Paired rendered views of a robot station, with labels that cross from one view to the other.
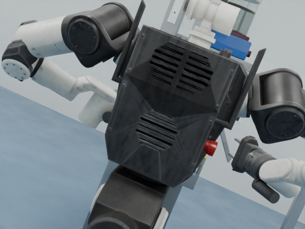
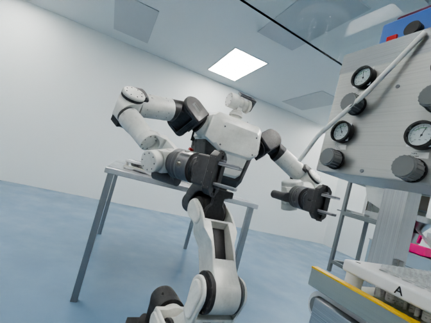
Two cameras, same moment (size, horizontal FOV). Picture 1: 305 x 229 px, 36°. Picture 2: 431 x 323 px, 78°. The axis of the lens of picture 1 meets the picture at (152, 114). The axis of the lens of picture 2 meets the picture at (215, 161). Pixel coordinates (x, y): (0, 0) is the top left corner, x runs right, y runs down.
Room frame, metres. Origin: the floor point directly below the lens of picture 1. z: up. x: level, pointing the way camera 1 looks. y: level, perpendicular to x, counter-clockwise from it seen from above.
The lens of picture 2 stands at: (2.09, -0.71, 0.98)
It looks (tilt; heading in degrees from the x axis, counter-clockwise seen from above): 3 degrees up; 148
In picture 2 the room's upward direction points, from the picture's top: 15 degrees clockwise
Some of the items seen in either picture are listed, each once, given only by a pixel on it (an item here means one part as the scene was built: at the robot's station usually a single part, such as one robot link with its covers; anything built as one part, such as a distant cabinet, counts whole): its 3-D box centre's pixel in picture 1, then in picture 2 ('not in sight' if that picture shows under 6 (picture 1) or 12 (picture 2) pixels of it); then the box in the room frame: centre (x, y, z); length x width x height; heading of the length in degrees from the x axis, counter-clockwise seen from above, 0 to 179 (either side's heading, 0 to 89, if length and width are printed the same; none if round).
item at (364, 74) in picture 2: not in sight; (363, 77); (1.82, -0.30, 1.21); 0.04 x 0.01 x 0.04; 174
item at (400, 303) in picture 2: not in sight; (402, 298); (1.91, -0.21, 0.88); 0.01 x 0.01 x 0.07
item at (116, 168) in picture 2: not in sight; (172, 179); (-0.24, 0.35, 0.84); 1.50 x 1.10 x 0.04; 165
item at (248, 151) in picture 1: (253, 160); (199, 168); (1.45, -0.35, 0.99); 0.12 x 0.10 x 0.13; 26
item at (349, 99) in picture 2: not in sight; (353, 100); (1.82, -0.31, 1.17); 0.03 x 0.03 x 0.04; 84
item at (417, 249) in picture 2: not in sight; (419, 250); (1.05, 2.47, 0.80); 0.16 x 0.12 x 0.09; 169
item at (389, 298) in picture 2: not in sight; (390, 293); (1.90, -0.21, 0.88); 0.01 x 0.01 x 0.07
